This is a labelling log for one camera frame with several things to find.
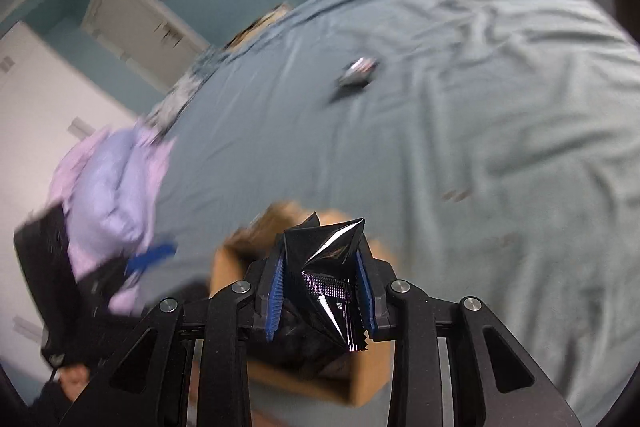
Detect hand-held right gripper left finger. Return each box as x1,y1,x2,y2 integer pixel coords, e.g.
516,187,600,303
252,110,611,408
60,252,287,427

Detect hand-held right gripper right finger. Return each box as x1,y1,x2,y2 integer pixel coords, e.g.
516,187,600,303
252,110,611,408
355,251,581,427

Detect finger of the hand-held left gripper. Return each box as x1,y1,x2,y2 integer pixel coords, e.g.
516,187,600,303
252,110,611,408
125,243,178,278

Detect shiny black snack packet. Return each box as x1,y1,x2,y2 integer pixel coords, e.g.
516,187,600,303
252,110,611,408
250,212,373,380

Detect brown cardboard box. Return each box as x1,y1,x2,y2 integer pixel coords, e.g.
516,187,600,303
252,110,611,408
210,201,396,408

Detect person's left forearm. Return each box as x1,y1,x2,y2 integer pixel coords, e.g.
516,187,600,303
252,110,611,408
30,377,86,427

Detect person's left hand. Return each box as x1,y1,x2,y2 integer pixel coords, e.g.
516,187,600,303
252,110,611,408
60,364,93,403

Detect lilac duvet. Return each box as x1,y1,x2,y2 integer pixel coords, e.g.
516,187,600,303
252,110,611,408
50,127,176,315

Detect grey crumpled cloth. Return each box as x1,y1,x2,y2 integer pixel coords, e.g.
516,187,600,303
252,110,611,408
145,77,201,138

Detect white wardrobe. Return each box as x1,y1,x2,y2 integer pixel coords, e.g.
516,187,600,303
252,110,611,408
0,21,146,373

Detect blue-grey bed sheet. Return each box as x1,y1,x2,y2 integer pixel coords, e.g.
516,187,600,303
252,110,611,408
150,0,640,427

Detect teal crumpled cloth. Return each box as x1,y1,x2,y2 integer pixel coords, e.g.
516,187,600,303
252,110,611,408
182,44,226,82

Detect silver-faced snack packet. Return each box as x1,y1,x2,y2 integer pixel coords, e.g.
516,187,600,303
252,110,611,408
337,57,381,90

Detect pale panel door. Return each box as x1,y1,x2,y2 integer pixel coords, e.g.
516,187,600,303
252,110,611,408
80,0,211,92

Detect open carton beside bed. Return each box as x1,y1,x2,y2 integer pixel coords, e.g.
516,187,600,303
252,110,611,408
222,2,293,52

